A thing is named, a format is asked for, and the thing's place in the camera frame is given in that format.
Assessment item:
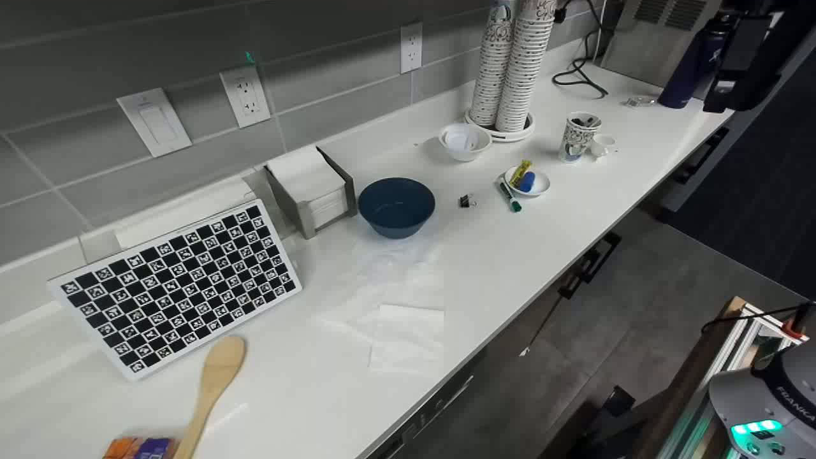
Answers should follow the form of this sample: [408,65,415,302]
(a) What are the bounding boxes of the dark blue bowl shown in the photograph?
[357,177,440,243]

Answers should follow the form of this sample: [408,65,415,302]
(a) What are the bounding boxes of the green marker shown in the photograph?
[496,177,524,214]

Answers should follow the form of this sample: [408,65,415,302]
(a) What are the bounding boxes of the small white bowl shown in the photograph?
[437,121,496,163]

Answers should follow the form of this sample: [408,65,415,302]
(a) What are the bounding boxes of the white napkin holder box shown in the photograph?
[261,145,357,239]

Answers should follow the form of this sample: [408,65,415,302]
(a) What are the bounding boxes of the white paper napkin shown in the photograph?
[363,302,451,377]

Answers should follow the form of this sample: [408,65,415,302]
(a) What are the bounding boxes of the small plate with blue item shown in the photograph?
[503,163,554,202]

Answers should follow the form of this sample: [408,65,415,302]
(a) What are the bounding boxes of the white plate under cups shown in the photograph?
[464,113,538,144]

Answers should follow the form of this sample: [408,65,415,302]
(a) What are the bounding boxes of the tall paper cup stack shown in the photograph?
[469,0,516,131]
[496,0,558,135]

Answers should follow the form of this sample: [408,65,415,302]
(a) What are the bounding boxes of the black white checkerboard board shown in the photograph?
[48,199,305,382]

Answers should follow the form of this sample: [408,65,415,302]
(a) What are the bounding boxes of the wooden spoon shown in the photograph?
[174,331,251,459]

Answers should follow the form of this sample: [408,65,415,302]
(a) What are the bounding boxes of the dark blue bottle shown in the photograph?
[656,15,727,113]

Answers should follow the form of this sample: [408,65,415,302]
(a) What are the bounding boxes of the orange blue packet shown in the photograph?
[102,433,181,459]

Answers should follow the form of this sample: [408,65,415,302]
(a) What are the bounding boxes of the grey device with green light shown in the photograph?
[704,343,816,459]

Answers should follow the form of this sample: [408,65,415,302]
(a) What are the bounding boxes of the white single wall outlet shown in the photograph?
[399,21,426,74]

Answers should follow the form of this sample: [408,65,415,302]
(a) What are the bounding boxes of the long black drawer handle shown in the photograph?
[364,373,477,459]

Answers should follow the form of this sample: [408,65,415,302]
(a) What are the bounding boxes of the white double wall outlet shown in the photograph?
[218,65,274,131]

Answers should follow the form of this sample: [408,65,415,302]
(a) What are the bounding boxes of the black cable on counter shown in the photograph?
[552,0,612,99]

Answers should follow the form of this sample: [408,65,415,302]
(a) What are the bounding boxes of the white light switch plate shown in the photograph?
[115,86,194,160]

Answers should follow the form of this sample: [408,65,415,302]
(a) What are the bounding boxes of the wooden frame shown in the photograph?
[653,293,811,459]

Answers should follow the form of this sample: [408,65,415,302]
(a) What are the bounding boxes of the thin red black cable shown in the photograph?
[697,298,816,343]

